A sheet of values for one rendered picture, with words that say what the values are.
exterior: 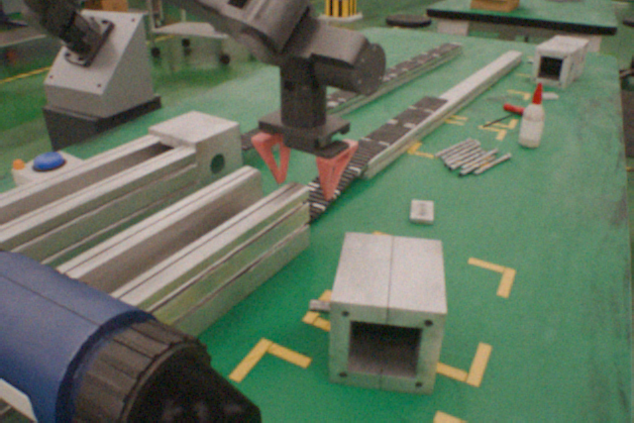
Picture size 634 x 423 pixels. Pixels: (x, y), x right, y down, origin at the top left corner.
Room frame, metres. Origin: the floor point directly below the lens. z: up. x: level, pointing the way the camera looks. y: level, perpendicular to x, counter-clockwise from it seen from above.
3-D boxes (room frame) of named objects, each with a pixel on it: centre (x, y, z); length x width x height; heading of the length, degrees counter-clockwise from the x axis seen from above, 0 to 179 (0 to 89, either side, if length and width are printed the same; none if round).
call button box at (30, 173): (0.61, 0.37, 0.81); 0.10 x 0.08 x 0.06; 55
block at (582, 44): (1.36, -0.69, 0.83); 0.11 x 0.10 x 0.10; 54
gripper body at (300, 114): (0.58, 0.02, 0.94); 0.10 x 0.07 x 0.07; 56
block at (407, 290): (0.34, -0.05, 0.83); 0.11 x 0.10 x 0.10; 80
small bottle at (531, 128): (0.84, -0.39, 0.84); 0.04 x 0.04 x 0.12
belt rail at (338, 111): (1.20, -0.18, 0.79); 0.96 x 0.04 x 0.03; 145
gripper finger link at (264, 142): (0.60, 0.04, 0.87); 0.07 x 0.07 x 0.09; 56
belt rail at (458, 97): (1.09, -0.34, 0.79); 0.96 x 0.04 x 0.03; 145
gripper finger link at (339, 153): (0.57, 0.00, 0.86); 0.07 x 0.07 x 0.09; 56
